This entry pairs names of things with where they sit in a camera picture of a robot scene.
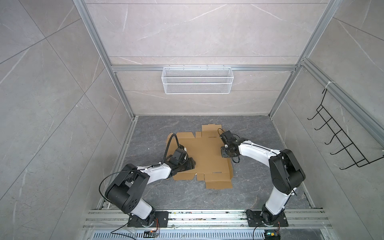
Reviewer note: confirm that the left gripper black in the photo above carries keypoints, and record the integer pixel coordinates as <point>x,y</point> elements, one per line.
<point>192,163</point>

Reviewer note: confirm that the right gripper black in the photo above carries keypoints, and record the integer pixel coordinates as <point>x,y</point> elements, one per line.
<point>223,153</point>

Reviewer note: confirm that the brown cardboard box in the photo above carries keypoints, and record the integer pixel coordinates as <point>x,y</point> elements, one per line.
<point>205,148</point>

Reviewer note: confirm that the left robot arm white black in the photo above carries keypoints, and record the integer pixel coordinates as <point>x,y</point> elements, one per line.
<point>126,190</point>

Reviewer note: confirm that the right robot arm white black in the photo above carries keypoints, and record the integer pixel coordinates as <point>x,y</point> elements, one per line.
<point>286,172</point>

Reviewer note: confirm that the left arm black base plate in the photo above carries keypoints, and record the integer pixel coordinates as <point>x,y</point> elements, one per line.
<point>155,219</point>

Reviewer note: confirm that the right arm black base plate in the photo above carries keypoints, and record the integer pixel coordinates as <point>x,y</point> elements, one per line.
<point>266,219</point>

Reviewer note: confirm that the aluminium mounting rail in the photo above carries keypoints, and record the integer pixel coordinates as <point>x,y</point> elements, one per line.
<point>224,224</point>

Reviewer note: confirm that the white wire mesh basket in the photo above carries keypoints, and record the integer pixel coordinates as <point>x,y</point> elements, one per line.
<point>197,80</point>

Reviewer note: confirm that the black wire hook rack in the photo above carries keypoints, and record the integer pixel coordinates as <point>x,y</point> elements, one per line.
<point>340,136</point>

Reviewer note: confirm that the aluminium frame post right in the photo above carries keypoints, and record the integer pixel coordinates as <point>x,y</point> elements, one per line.
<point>325,19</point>

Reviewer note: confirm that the aluminium frame post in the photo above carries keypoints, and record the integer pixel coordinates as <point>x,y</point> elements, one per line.
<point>89,24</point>
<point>325,19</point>

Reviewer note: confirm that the aluminium frame post left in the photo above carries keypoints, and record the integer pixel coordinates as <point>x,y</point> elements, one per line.
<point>89,24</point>

